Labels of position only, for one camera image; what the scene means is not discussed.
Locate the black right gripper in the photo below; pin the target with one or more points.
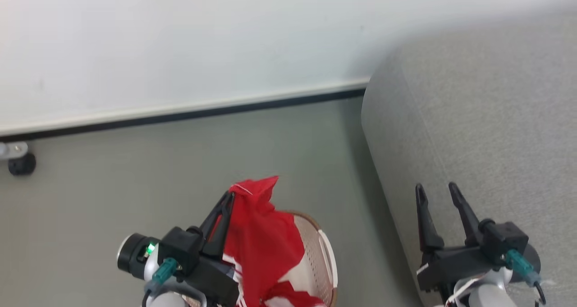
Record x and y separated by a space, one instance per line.
455 264

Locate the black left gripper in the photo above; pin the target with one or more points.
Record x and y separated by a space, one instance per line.
214 277

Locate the red and white garment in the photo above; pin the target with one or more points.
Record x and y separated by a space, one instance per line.
261 244

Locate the white perforated laundry basket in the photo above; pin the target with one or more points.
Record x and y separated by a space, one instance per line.
318 253

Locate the grey fabric sofa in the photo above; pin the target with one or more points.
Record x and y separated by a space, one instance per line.
487 131

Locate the white partition board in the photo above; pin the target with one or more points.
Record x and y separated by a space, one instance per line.
180 45

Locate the black caster wheel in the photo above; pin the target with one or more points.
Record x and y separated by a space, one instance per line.
21 164

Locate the grey partition foot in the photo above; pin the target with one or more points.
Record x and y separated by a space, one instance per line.
13 150

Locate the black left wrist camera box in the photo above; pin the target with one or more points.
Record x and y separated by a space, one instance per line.
182 248

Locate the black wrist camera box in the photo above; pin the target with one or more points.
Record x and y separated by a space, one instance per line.
182 248
505 239

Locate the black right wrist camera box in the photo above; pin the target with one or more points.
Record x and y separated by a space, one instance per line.
505 239

